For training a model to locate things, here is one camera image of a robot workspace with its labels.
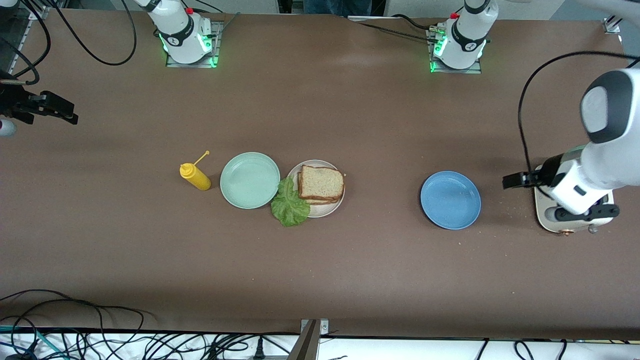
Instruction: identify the metal table bracket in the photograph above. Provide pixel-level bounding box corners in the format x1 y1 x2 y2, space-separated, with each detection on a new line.
287 318 331 360

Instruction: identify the aluminium frame corner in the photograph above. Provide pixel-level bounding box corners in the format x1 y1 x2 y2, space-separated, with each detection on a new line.
602 14 626 35

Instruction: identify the long looped black cable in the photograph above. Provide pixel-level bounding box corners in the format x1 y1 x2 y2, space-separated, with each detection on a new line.
0 289 151 360

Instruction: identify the aluminium frame rail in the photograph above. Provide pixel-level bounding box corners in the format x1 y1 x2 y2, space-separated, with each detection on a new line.
0 5 48 96

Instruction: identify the beige plate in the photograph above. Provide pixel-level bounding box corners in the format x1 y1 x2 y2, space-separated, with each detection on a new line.
286 159 347 218

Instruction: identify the black braided base cable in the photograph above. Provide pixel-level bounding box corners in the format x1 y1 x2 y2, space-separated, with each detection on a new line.
350 15 441 43

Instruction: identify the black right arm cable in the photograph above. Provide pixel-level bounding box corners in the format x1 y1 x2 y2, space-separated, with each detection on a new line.
0 0 138 86

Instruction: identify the green lettuce leaf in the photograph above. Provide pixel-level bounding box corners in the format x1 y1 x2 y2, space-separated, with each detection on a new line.
270 176 312 228

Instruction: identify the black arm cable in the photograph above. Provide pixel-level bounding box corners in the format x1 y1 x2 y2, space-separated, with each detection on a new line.
0 0 138 86
517 50 640 176

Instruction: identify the brown bread slice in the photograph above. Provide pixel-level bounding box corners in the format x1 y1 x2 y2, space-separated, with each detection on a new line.
298 165 346 202
299 172 344 206

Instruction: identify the blue plate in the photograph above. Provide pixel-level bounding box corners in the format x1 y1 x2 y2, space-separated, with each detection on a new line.
420 171 482 231

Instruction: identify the person in blue jeans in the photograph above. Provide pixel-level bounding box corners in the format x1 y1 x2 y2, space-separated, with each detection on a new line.
305 0 373 17

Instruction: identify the yellow mustard squeeze bottle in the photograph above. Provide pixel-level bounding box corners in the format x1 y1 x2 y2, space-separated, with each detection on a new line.
179 150 212 191

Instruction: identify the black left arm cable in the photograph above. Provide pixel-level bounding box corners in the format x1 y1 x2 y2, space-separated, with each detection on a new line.
517 50 640 176

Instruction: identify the teal cable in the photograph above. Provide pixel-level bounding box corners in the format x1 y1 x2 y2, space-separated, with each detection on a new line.
0 325 68 360

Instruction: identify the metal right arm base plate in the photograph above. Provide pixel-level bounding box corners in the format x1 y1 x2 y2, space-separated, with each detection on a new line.
165 20 222 69

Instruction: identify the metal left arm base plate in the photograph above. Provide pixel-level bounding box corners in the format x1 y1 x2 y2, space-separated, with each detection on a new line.
426 27 483 75

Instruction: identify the mint green plate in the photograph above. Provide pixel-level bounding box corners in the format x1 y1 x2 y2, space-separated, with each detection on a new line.
219 152 281 210

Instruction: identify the white two-slot toaster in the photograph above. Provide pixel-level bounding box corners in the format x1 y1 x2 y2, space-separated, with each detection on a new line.
533 164 616 236

